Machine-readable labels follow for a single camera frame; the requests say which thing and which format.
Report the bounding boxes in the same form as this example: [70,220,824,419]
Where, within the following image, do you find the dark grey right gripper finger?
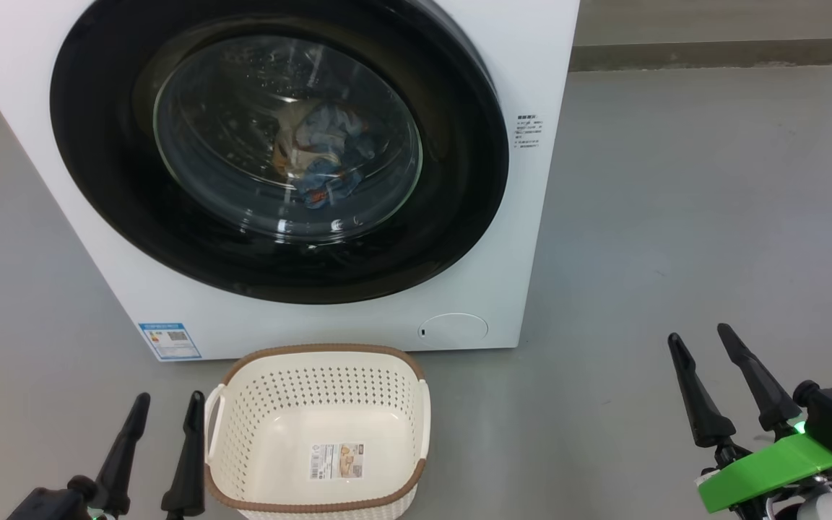
[667,333,737,449]
[717,323,803,438]

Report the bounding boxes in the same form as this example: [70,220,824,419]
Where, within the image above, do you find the white front-load washing machine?
[0,0,581,362]

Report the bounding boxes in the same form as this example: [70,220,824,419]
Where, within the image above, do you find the blue energy label sticker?
[138,322,202,360]

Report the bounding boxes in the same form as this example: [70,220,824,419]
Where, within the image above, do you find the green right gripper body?
[696,432,832,520]

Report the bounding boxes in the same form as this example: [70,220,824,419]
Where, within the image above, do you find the cream perforated basket brown rim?
[204,344,431,520]

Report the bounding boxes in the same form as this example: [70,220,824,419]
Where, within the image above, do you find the small printed text label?
[516,113,545,150]

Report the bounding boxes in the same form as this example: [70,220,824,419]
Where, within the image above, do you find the round white filter cover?
[418,313,490,344]

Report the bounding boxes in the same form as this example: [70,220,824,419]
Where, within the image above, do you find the basket product label sticker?
[308,443,365,481]

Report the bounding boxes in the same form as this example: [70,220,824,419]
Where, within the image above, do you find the black round glass washer door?
[50,0,510,305]

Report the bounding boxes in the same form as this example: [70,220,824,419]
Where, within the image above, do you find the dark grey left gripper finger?
[91,393,151,517]
[161,391,206,520]

